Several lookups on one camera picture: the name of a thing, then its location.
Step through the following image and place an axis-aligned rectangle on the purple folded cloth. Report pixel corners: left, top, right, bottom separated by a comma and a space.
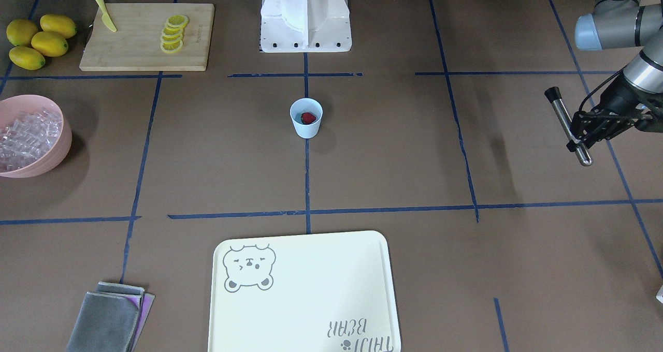
128, 292, 155, 351

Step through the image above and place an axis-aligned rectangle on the bamboo cutting board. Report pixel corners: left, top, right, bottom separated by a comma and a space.
80, 3, 215, 71

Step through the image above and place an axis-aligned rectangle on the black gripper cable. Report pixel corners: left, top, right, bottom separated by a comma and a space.
579, 68, 625, 112

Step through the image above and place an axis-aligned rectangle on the pile of ice cubes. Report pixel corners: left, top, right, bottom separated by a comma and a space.
1, 107, 64, 172

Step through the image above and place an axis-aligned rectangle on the lemon slice front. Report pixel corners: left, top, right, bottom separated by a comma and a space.
160, 40, 184, 53

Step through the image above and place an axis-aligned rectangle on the grey folded cloth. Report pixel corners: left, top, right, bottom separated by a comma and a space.
66, 282, 145, 351

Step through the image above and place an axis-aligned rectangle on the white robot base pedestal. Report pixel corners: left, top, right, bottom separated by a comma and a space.
259, 0, 352, 53

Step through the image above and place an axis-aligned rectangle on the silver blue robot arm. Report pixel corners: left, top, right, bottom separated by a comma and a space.
567, 0, 662, 151

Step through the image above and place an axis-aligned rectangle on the yellow-green plastic knife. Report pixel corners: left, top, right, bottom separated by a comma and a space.
95, 0, 118, 32

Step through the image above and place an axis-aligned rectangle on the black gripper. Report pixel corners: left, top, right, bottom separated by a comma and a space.
566, 72, 654, 152

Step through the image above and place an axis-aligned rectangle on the pink bowl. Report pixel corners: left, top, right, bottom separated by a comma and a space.
1, 95, 73, 178

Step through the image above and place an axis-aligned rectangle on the light blue plastic cup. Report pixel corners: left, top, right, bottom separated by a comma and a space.
290, 98, 324, 138

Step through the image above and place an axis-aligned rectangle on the cream bear serving tray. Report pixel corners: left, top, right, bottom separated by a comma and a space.
208, 231, 402, 351

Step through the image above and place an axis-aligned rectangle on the whole lemon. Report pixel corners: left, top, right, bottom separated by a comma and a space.
6, 19, 39, 46
31, 31, 69, 57
8, 46, 46, 70
39, 14, 77, 40

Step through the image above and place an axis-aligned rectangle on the stainless steel muddler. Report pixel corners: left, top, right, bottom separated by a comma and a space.
544, 87, 594, 167

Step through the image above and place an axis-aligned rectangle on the red strawberry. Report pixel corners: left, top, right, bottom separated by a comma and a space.
300, 112, 318, 125

